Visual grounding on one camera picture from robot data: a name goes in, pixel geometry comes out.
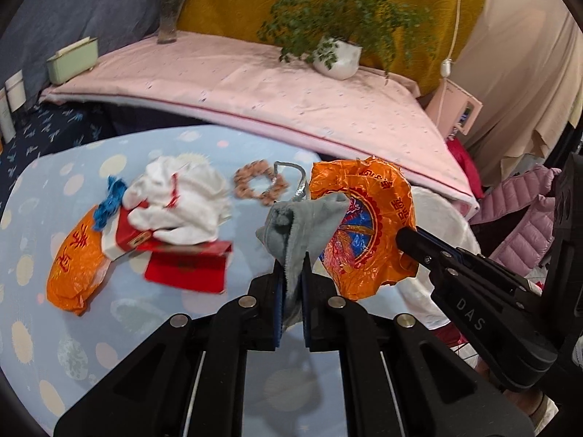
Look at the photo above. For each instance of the pink water dispenser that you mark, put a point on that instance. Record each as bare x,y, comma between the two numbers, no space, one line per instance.
448,104

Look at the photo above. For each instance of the blue dotted tablecloth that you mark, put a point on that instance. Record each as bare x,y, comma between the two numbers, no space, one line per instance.
54,350

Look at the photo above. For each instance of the potted plant in white pot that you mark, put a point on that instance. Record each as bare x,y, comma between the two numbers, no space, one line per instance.
339,57

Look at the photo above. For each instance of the pale green box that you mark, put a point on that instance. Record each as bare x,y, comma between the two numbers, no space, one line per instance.
73,66

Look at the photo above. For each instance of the blue grey cloth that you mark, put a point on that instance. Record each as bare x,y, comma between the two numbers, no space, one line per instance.
68,0

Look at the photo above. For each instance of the small orange plastic bag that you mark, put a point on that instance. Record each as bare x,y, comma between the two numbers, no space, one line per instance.
73,268

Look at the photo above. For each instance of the glass vase with flowers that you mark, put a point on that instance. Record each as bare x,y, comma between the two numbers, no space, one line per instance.
168,18

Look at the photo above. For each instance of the silver ribbon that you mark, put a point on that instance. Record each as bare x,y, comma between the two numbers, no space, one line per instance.
300,182

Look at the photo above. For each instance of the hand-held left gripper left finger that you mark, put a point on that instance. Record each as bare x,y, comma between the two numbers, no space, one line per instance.
278,314

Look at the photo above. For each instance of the large printed orange plastic bag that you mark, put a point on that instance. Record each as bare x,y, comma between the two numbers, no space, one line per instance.
378,191

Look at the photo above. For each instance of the pink puffer jacket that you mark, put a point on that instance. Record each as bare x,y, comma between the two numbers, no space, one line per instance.
524,200

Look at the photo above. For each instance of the beige curtain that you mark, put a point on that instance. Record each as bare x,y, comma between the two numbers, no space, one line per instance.
514,77

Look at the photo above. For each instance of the yellow cloth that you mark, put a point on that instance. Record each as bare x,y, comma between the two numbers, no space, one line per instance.
227,4

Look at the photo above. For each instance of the pink blanket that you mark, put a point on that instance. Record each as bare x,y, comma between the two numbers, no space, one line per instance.
227,82

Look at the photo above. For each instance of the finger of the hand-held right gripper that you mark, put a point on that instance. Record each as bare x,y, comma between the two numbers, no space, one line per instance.
469,309
492,267

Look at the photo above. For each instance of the red cloth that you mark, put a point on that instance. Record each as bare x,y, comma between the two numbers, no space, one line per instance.
464,164

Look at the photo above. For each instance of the dark blue patterned cloth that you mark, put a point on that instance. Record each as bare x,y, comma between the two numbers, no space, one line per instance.
45,132

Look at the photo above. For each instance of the white cloth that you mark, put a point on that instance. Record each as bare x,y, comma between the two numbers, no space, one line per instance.
182,191

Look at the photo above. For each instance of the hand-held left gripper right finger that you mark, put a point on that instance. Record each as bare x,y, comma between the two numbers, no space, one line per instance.
308,314

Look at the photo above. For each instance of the red envelope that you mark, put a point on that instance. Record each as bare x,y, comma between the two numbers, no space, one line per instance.
186,268

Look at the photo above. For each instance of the red and white paper cup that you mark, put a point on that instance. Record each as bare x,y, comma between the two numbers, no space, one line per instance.
125,236

